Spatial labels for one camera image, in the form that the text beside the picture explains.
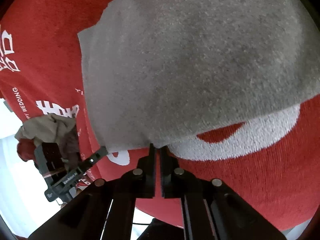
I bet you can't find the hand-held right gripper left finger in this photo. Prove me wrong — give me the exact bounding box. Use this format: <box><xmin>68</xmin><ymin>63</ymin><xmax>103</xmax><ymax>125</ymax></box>
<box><xmin>29</xmin><ymin>143</ymin><xmax>157</xmax><ymax>240</ymax></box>

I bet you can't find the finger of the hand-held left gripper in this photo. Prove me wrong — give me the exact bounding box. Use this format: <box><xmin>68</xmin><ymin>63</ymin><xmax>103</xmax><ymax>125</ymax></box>
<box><xmin>79</xmin><ymin>146</ymin><xmax>109</xmax><ymax>173</ymax></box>

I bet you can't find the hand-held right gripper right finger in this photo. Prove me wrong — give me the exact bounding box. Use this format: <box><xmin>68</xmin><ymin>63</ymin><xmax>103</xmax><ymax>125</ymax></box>
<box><xmin>159</xmin><ymin>146</ymin><xmax>288</xmax><ymax>240</ymax></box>

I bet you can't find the grey sweater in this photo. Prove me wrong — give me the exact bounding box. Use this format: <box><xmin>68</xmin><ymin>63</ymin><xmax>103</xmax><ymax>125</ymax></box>
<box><xmin>77</xmin><ymin>0</ymin><xmax>320</xmax><ymax>149</ymax></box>

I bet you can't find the dark brown garment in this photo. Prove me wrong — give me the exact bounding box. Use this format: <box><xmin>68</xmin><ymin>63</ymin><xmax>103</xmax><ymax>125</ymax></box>
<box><xmin>59</xmin><ymin>123</ymin><xmax>81</xmax><ymax>168</ymax></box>

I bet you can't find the red cloth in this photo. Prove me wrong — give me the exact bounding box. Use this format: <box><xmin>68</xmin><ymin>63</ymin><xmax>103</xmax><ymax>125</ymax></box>
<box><xmin>16</xmin><ymin>139</ymin><xmax>37</xmax><ymax>163</ymax></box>

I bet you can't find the olive green garment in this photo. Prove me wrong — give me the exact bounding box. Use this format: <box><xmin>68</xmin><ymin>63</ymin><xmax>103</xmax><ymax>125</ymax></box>
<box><xmin>14</xmin><ymin>113</ymin><xmax>77</xmax><ymax>147</ymax></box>

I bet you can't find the red printed blanket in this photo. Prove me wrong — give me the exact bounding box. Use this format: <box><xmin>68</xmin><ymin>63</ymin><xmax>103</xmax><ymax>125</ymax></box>
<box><xmin>0</xmin><ymin>0</ymin><xmax>320</xmax><ymax>232</ymax></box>

